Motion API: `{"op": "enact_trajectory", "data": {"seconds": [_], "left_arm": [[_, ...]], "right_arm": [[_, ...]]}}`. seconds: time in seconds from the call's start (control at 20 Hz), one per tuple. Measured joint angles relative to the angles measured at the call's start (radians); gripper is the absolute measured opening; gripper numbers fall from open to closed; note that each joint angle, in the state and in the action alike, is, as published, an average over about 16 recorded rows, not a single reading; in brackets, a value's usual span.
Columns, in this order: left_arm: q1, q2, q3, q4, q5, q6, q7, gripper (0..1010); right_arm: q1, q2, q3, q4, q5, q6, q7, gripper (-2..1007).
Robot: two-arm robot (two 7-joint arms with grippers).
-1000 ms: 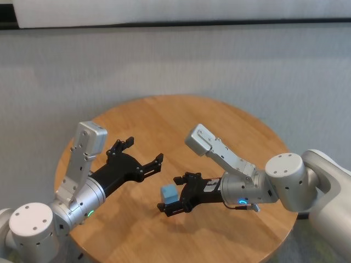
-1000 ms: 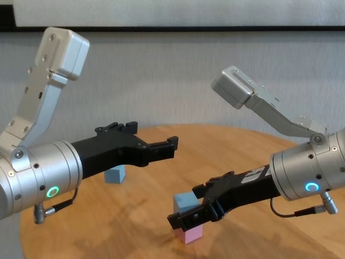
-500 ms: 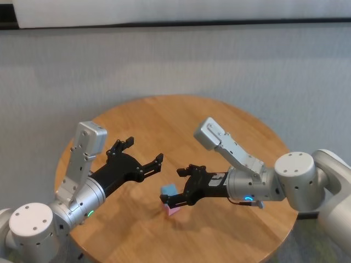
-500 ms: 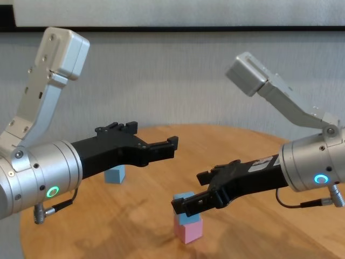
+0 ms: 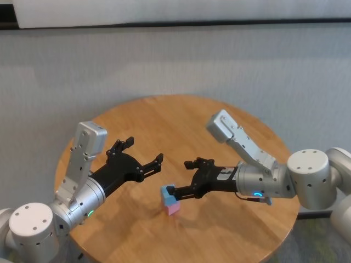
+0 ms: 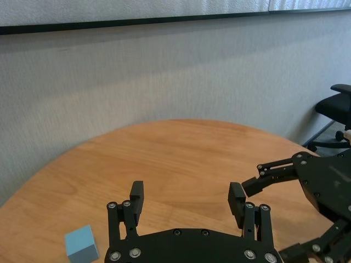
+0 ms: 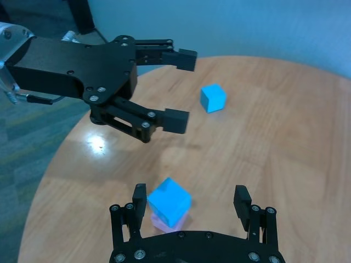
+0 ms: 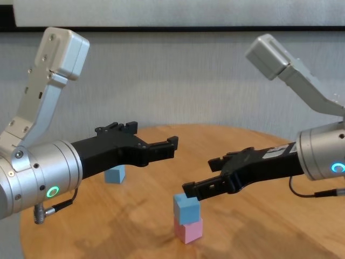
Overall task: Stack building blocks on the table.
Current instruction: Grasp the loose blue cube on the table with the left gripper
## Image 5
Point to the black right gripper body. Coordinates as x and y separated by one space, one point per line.
211 178

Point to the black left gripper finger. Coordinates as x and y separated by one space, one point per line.
153 165
119 145

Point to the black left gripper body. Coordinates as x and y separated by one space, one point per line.
120 170

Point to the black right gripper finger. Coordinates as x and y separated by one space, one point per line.
186 193
197 162

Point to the blue cube block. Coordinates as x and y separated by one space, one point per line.
166 195

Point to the pink cube block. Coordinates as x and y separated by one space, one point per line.
173 209

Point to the black table base leg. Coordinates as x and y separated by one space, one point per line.
312 215

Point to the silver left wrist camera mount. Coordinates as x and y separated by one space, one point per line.
87 142

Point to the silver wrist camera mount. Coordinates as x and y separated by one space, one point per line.
244 142
87 142

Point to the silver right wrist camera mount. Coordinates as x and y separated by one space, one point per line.
244 142

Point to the black wall trim strip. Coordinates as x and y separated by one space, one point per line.
175 24

